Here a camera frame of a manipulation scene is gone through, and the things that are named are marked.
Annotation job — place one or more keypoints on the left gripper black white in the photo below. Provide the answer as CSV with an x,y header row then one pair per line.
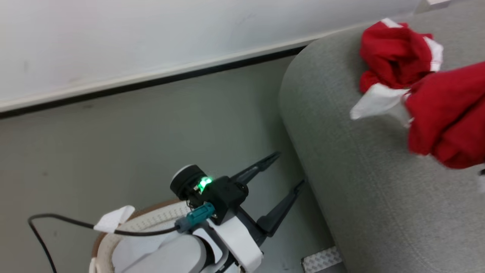
x,y
227,204

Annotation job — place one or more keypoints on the red and white garment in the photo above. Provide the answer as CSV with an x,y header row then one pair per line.
x,y
443,110

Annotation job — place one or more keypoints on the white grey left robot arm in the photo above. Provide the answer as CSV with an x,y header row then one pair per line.
x,y
174,258

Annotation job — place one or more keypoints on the grey fabric sofa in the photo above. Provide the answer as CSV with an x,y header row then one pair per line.
x,y
371,182

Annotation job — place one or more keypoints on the metal tread plate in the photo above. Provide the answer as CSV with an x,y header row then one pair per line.
x,y
322,261

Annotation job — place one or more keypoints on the cream perforated laundry basket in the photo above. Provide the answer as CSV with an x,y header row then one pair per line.
x,y
159,218

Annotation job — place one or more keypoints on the white tape label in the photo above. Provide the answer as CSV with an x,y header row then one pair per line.
x,y
113,220

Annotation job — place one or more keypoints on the black and white baseboard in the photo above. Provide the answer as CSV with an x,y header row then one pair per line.
x,y
151,81

